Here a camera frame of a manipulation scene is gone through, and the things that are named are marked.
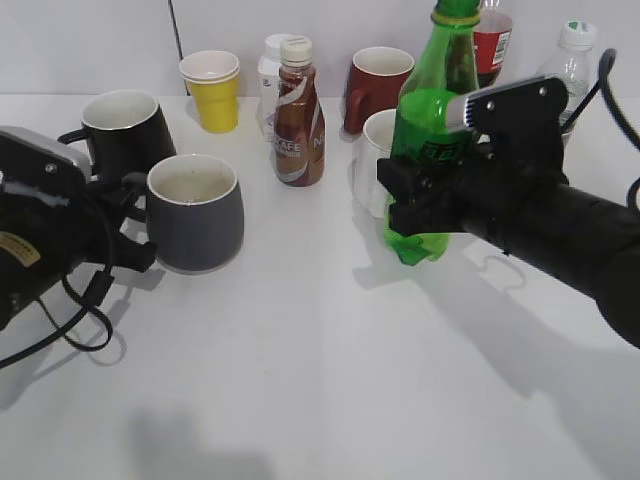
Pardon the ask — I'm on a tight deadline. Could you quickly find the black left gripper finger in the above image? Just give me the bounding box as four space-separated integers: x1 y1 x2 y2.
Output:
87 172 147 223
97 231 156 273

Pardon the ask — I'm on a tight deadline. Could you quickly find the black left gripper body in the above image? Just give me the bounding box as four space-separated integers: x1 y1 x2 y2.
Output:
1 126 108 328

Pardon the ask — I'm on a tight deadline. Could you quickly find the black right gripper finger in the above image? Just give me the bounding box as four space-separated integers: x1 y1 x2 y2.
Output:
377 157 475 237

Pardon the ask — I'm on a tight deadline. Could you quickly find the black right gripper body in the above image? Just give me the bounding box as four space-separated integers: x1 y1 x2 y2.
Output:
446 76 570 240

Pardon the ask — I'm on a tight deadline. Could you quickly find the dark grey ceramic mug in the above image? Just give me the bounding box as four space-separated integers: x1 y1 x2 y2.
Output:
122 154 245 274

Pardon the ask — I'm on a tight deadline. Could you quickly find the green soda bottle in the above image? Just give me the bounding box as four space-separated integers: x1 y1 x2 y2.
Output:
383 0 484 265

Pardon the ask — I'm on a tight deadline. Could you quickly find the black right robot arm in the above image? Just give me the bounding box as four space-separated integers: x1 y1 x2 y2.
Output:
377 76 639 345

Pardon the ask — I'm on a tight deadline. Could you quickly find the yellow paper cup stack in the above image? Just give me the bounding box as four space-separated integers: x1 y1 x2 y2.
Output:
179 50 240 133

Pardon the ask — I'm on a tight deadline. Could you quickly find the black ceramic mug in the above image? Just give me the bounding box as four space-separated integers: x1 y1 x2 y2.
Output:
58 90 176 181

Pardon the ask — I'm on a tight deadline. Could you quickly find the white ceramic mug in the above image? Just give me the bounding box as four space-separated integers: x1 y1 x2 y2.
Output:
353 109 396 218

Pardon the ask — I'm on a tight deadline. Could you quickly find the clear water bottle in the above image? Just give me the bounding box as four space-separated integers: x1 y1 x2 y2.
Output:
536 20 597 126

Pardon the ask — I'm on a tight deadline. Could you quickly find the cola bottle red label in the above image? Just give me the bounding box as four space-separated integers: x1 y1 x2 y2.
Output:
474 1 513 88

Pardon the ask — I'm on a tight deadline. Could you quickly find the dark red ceramic mug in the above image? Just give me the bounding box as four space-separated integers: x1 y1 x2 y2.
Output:
343 46 415 135

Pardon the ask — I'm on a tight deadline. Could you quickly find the brown coffee drink bottle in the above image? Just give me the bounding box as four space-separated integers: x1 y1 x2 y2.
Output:
273 36 325 187

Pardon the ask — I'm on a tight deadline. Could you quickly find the white milk drink bottle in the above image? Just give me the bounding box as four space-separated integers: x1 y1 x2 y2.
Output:
257 33 293 142

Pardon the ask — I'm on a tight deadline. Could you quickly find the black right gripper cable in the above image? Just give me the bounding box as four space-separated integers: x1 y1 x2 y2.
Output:
562 47 640 211

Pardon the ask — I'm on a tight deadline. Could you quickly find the black wall cable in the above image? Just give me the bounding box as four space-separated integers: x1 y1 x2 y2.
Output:
168 0 192 99

